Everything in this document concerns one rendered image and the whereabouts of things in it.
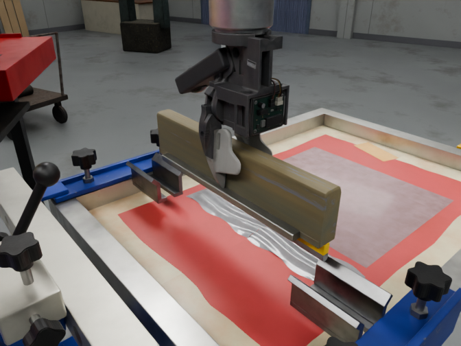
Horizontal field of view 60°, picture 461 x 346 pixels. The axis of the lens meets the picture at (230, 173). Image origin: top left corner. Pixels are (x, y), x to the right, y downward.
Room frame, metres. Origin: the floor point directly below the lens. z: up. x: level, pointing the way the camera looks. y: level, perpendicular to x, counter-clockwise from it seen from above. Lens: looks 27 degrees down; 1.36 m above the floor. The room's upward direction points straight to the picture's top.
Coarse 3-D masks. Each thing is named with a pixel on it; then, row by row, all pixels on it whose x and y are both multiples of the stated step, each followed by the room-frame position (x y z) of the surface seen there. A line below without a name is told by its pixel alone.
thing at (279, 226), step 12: (168, 156) 0.60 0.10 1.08; (180, 168) 0.57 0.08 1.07; (192, 168) 0.56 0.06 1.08; (204, 180) 0.52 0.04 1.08; (216, 192) 0.50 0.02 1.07; (228, 192) 0.48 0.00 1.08; (240, 204) 0.46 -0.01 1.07; (252, 204) 0.45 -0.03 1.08; (252, 216) 0.44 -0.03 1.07; (264, 216) 0.42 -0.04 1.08; (276, 228) 0.40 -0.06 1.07; (288, 228) 0.40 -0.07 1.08
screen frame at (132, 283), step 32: (288, 128) 0.98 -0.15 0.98; (352, 128) 1.00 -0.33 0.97; (384, 128) 0.95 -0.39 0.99; (448, 160) 0.81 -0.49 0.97; (96, 192) 0.64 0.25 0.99; (128, 192) 0.68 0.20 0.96; (64, 224) 0.56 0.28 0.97; (96, 224) 0.53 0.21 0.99; (96, 256) 0.46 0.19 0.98; (128, 256) 0.45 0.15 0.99; (128, 288) 0.39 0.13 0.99; (160, 288) 0.39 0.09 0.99; (160, 320) 0.33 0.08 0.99; (192, 320) 0.33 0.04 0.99
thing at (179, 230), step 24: (312, 144) 0.93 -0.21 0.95; (336, 144) 0.93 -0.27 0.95; (312, 168) 0.80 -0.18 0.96; (336, 168) 0.80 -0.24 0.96; (360, 168) 0.80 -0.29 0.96; (192, 192) 0.69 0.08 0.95; (120, 216) 0.60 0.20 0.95; (144, 216) 0.60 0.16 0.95; (168, 216) 0.60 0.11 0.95; (192, 216) 0.60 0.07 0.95; (216, 216) 0.60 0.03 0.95; (144, 240) 0.53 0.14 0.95; (168, 240) 0.53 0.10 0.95; (192, 240) 0.53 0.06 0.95; (216, 240) 0.53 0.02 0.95; (240, 240) 0.53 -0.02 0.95; (192, 264) 0.47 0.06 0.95
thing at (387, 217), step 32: (352, 192) 0.69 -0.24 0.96; (384, 192) 0.69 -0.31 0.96; (416, 192) 0.69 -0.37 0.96; (448, 192) 0.69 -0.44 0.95; (352, 224) 0.58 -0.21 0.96; (384, 224) 0.58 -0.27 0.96; (416, 224) 0.58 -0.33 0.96; (448, 224) 0.58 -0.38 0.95; (224, 256) 0.49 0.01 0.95; (256, 256) 0.49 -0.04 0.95; (352, 256) 0.49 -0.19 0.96; (384, 256) 0.49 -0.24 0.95; (416, 256) 0.49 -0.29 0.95; (224, 288) 0.42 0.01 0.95; (256, 288) 0.42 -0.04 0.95; (288, 288) 0.42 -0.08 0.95; (256, 320) 0.37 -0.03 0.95; (288, 320) 0.37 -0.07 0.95
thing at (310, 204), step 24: (168, 120) 0.61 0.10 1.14; (192, 120) 0.60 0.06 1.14; (168, 144) 0.62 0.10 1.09; (192, 144) 0.56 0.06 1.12; (240, 144) 0.50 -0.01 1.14; (264, 168) 0.44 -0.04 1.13; (288, 168) 0.43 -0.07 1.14; (240, 192) 0.48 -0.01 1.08; (264, 192) 0.44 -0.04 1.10; (288, 192) 0.41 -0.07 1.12; (312, 192) 0.38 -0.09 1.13; (336, 192) 0.38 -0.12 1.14; (288, 216) 0.41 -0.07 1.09; (312, 216) 0.38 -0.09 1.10; (336, 216) 0.39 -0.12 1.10; (312, 240) 0.38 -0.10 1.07
